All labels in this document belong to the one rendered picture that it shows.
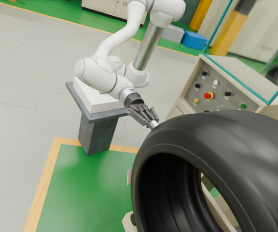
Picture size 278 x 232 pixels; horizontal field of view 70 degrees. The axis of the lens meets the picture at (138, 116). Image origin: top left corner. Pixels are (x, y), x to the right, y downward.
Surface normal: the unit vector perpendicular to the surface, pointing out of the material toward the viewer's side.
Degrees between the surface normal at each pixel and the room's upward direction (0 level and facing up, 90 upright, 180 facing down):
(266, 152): 15
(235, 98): 90
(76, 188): 0
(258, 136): 10
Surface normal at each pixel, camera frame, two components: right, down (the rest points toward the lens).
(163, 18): -0.04, 0.88
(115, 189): 0.29, -0.73
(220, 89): -0.86, 0.08
